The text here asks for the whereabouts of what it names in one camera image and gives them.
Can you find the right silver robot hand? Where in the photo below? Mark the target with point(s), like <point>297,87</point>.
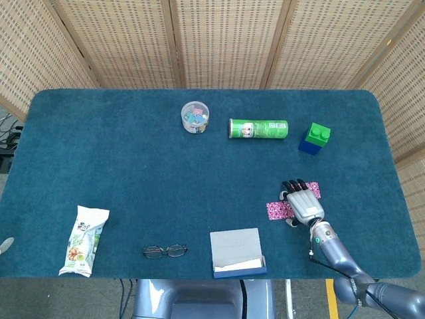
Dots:
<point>303,206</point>

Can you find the pink patterned cloth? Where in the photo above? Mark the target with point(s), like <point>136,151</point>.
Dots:
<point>275,211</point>
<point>314,191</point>

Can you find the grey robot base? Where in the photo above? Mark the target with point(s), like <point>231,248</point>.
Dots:
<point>199,299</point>

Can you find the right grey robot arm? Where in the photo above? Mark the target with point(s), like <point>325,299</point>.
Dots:
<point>335,252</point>

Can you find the blue toy brick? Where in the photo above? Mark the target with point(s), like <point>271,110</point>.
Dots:
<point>308,148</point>

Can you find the green toy brick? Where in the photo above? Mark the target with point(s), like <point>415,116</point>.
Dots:
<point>318,133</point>

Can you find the blue box with grey lid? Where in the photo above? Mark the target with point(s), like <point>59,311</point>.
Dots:
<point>234,242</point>

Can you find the green chips can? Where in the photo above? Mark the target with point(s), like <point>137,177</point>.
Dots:
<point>262,129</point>

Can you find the cream paper sheet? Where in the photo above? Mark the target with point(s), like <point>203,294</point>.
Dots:
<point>239,265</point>

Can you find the white table leg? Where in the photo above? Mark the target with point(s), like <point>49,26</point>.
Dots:
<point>289,299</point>

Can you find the clear jar of binder clips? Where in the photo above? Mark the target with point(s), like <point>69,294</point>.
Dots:
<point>195,118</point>

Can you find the blue felt table cover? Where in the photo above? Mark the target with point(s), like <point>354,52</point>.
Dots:
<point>149,182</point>

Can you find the woven wooden folding screen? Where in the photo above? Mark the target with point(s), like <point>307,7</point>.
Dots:
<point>225,40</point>

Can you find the white snack bag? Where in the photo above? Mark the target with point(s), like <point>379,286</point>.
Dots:
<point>83,239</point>

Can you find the black power strip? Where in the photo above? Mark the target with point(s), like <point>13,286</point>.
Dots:
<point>5,159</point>

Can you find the thin metal-frame eyeglasses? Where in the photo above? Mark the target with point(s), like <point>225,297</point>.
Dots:
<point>152,252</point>

